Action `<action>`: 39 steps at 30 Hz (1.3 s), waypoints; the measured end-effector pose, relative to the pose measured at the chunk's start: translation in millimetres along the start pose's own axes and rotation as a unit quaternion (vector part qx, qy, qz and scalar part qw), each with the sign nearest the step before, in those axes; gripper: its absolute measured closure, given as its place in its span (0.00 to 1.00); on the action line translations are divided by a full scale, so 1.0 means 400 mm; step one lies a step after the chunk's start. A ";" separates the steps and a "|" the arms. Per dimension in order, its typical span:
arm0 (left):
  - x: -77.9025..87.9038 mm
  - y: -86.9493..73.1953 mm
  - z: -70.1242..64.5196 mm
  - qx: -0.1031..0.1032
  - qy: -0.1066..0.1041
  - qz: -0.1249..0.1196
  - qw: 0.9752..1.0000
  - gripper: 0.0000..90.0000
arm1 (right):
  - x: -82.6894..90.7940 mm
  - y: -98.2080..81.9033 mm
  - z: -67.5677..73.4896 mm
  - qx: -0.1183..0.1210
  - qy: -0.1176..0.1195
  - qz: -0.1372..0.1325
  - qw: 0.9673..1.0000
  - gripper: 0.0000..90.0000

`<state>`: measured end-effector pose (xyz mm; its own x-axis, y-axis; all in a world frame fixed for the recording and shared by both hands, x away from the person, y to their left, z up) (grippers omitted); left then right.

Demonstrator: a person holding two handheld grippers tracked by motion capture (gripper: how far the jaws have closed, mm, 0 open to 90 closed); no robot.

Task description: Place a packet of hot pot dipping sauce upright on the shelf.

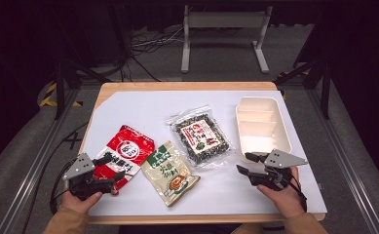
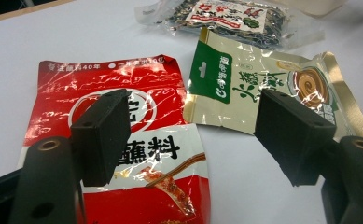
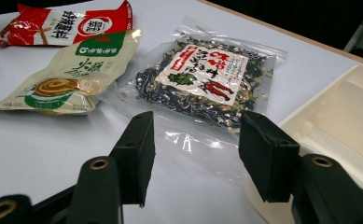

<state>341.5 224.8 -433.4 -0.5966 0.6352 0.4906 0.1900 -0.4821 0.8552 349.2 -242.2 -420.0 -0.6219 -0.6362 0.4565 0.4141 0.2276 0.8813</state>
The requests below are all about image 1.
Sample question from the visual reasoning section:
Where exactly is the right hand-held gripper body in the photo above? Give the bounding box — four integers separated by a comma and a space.
246, 148, 309, 192

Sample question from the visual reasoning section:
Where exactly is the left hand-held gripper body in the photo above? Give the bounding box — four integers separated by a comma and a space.
61, 152, 117, 201

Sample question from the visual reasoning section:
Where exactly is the cream divided plastic box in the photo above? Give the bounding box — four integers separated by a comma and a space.
235, 96, 293, 164

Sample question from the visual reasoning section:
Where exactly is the red seasoning packet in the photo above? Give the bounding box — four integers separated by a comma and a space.
93, 125, 156, 191

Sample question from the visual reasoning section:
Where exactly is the beige green seasoning packet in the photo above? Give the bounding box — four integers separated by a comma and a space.
140, 139, 201, 208

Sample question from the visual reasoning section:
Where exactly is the person's left hand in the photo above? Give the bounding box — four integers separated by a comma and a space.
59, 189, 104, 215

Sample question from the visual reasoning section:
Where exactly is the person's right hand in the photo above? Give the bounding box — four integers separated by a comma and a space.
256, 166, 307, 219

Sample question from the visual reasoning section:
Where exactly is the white table mat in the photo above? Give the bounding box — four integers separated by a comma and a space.
79, 90, 327, 217

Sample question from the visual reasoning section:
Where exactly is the clear packet of dark mix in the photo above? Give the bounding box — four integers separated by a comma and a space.
166, 104, 236, 170

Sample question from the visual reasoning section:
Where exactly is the black metal stand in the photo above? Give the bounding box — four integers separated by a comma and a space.
273, 58, 332, 120
52, 58, 113, 121

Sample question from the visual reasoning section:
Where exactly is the yellow black hazard tape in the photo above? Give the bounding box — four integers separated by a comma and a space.
39, 82, 83, 108

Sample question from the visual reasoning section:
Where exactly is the wooden table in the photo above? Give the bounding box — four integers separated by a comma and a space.
78, 81, 327, 226

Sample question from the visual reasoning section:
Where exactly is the white metal stand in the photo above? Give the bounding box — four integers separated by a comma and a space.
180, 4, 274, 74

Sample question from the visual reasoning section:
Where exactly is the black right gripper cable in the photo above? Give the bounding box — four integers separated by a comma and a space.
287, 175, 308, 213

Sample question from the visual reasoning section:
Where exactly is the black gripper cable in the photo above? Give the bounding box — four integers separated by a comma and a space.
49, 160, 73, 215
287, 175, 308, 213

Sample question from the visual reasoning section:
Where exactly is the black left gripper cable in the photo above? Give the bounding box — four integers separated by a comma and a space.
49, 160, 73, 215

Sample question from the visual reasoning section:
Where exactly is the aluminium floor rail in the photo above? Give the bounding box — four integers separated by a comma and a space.
307, 87, 379, 234
0, 87, 81, 234

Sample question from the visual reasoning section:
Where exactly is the bundle of floor cables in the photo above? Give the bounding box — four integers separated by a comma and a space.
130, 25, 185, 82

